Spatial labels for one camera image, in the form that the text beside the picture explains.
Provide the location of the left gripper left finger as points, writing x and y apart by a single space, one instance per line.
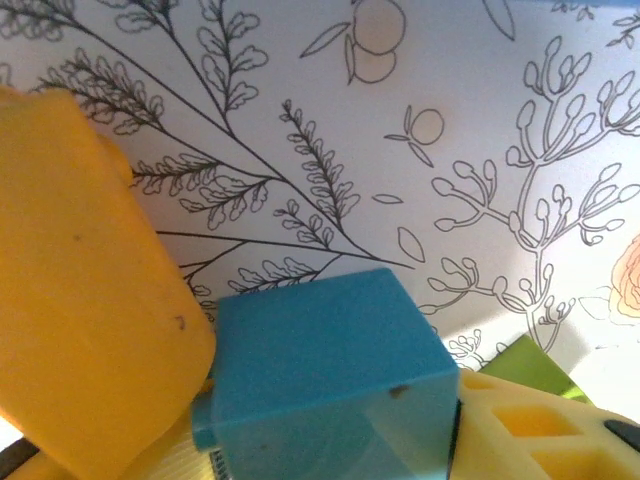
175 462

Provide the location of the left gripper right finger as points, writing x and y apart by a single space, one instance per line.
475 450

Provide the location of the small green lego brick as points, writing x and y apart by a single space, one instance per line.
530 367

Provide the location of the small blue lego brick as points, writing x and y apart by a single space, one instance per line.
325 360

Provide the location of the floral patterned table cover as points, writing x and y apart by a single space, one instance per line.
350 150

